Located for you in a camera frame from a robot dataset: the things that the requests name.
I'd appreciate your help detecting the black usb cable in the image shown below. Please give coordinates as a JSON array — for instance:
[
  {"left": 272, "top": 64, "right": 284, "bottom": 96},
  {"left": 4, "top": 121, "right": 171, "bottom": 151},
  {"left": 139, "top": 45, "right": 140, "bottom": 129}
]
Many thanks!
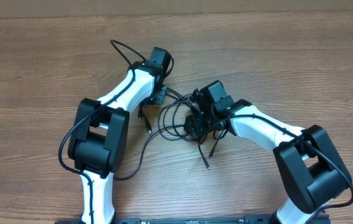
[{"left": 112, "top": 86, "right": 229, "bottom": 181}]

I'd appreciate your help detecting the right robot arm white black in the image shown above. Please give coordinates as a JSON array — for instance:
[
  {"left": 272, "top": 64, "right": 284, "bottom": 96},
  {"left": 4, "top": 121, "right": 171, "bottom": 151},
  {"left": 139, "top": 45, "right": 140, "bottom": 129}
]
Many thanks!
[{"left": 184, "top": 81, "right": 353, "bottom": 223}]

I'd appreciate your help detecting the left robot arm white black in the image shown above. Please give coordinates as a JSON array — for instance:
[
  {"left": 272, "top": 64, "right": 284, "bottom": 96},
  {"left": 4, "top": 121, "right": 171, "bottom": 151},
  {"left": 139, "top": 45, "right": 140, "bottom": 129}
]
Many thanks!
[{"left": 68, "top": 47, "right": 172, "bottom": 223}]

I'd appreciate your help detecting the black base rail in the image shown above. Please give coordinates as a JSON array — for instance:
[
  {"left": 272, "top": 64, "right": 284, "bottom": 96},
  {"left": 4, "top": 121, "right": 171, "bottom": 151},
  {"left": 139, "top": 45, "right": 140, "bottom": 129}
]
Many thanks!
[{"left": 54, "top": 213, "right": 331, "bottom": 224}]

